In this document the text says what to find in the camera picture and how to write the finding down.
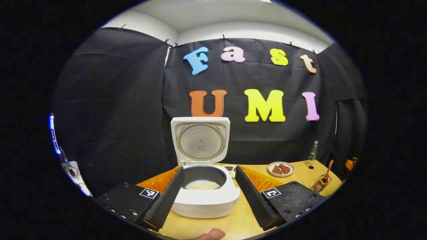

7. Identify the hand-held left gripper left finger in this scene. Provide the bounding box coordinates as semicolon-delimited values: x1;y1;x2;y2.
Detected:
94;166;185;231

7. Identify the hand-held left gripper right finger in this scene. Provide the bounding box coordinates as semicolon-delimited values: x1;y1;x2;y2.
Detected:
235;166;326;231

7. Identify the metal wire chopstick holder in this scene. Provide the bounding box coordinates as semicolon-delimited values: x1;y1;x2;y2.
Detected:
312;174;332;194

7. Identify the white rice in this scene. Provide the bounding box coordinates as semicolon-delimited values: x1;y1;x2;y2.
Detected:
184;180;221;190

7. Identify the white rice cooker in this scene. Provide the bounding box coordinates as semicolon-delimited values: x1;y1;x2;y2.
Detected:
171;117;241;219

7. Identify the white round plate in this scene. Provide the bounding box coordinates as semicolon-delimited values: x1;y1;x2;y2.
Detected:
268;162;295;177

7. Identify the clear plastic water bottle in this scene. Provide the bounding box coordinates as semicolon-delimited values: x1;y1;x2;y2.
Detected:
307;140;319;167

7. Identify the black backdrop cloth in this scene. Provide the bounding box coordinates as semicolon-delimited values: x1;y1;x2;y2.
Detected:
52;27;367;197

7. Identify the blue and white panel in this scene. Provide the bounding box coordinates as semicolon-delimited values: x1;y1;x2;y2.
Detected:
49;113;62;155

